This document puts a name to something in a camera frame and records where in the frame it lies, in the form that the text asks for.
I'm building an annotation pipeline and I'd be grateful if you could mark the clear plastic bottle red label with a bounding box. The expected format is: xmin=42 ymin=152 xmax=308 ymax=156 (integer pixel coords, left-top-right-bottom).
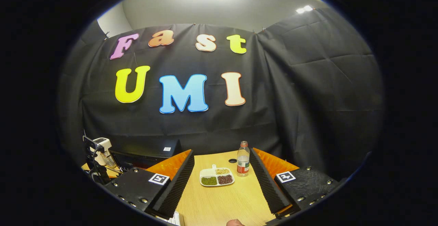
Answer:
xmin=236 ymin=141 xmax=250 ymax=177

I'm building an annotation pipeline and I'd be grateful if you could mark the white ridged tray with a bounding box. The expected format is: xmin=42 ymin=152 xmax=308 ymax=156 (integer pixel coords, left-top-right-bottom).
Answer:
xmin=156 ymin=211 xmax=182 ymax=226

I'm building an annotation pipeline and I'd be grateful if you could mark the black electric oven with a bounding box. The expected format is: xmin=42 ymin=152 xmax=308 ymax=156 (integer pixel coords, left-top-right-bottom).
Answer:
xmin=109 ymin=139 xmax=182 ymax=172

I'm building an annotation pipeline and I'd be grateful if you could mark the white divided plate of beans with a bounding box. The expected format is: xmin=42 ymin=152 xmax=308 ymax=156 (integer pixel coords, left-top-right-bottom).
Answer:
xmin=199 ymin=164 xmax=235 ymax=187

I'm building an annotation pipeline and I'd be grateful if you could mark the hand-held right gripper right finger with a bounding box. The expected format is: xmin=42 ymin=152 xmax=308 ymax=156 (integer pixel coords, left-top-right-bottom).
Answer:
xmin=249 ymin=147 xmax=341 ymax=219

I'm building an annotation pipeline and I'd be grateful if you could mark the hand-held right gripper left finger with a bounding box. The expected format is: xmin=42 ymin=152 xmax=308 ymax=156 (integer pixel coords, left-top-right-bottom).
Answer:
xmin=104 ymin=149 xmax=195 ymax=220

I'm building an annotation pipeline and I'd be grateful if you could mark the white toaster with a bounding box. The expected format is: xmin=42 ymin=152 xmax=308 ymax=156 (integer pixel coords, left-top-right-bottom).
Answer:
xmin=92 ymin=137 xmax=114 ymax=167

